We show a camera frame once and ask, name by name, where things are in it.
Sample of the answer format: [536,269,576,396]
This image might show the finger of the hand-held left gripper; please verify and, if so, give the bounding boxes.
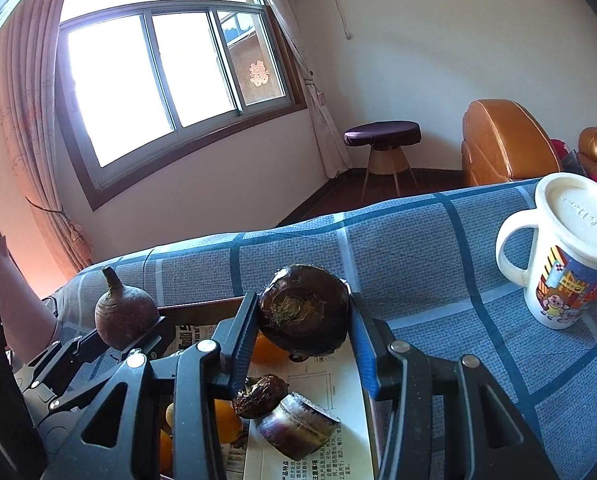
[111,316,176,362]
[53,332,110,376]

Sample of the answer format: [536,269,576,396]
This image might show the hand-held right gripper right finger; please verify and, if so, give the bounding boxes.
[348,292,559,480]

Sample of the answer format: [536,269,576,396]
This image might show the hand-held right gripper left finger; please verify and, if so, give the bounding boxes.
[43,290,259,480]

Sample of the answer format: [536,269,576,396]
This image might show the large orange mandarin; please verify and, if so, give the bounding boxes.
[251,332,292,367]

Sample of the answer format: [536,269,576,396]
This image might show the purple passion fruit with stem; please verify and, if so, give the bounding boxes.
[94,266,160,350]

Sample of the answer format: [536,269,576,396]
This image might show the wrinkled brown fruit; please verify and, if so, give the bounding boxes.
[232,374,290,420]

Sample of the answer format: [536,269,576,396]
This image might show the pink metal tin box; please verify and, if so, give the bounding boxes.
[156,296,379,480]

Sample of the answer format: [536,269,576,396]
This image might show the dark water chestnut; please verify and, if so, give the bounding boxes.
[258,264,351,358]

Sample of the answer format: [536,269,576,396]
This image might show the small orange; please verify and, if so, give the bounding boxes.
[213,399,244,445]
[159,430,174,478]

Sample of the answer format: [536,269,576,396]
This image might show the pink bottle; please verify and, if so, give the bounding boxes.
[0,237,63,363]

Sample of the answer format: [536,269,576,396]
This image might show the printed paper lining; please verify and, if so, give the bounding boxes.
[171,322,374,480]

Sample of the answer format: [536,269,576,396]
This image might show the round purple-top stool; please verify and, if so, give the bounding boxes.
[343,121,422,201]

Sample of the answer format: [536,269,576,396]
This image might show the white cartoon mug with lid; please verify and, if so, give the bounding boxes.
[495,172,597,331]

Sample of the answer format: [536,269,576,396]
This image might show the pink patterned curtain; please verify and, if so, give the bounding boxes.
[0,0,99,271]

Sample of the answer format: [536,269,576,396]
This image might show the sliding window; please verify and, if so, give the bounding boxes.
[53,0,309,211]

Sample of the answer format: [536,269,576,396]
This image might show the pale narrow curtain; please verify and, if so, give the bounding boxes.
[248,0,351,178]

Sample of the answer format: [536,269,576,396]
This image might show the curtain tie cord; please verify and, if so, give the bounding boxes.
[26,195,92,261]

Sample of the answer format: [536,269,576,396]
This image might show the white wall pipe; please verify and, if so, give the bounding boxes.
[293,0,354,41]

